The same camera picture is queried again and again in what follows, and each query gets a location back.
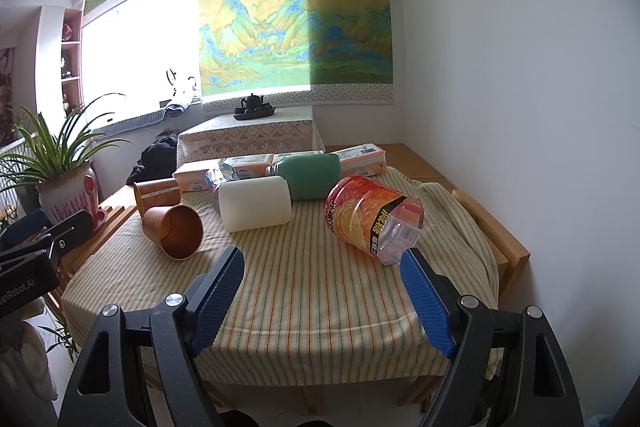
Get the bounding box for white plastic cup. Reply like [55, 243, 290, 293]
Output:
[217, 176, 292, 233]

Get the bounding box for orange patterned paper cup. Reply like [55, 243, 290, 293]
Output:
[142, 204, 204, 261]

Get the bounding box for orange banded paper cup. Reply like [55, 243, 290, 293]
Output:
[134, 178, 181, 217]

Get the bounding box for potted spider plant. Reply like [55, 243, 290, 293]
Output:
[1, 101, 124, 225]

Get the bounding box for striped yellow tablecloth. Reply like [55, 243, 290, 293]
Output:
[60, 164, 501, 389]

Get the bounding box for orange drink label plastic jar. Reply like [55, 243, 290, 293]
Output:
[324, 176, 425, 265]

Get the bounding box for tissue pack left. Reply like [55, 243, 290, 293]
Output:
[172, 168, 224, 193]

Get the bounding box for black bag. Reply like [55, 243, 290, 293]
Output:
[126, 134, 178, 185]

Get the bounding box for green insulated bottle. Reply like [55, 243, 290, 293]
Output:
[271, 154, 342, 200]

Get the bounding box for lace covered side table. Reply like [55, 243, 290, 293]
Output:
[177, 106, 324, 167]

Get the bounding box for tissue pack right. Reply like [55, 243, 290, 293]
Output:
[333, 143, 387, 176]

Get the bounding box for black teapot on tray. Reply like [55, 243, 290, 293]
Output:
[233, 94, 276, 121]

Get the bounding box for landscape painting roller blind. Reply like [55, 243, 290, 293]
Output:
[198, 0, 394, 104]

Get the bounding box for white wall shelf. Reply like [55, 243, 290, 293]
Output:
[35, 5, 82, 131]

